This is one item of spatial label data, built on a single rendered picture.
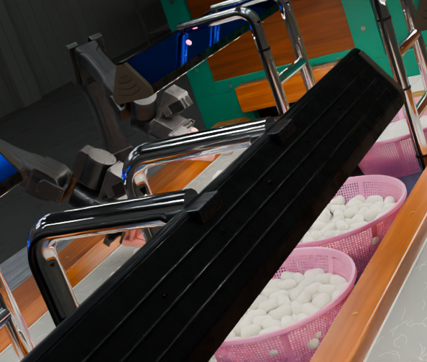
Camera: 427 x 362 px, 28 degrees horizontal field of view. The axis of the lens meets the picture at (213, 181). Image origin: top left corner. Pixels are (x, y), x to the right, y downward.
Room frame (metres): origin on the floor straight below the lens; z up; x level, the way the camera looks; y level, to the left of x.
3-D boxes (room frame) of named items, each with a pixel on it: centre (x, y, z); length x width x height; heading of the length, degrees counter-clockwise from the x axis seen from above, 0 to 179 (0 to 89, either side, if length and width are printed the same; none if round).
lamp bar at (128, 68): (1.78, -0.08, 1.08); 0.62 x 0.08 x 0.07; 147
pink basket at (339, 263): (1.17, -0.02, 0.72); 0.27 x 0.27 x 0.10
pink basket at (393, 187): (1.40, -0.17, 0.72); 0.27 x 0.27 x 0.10
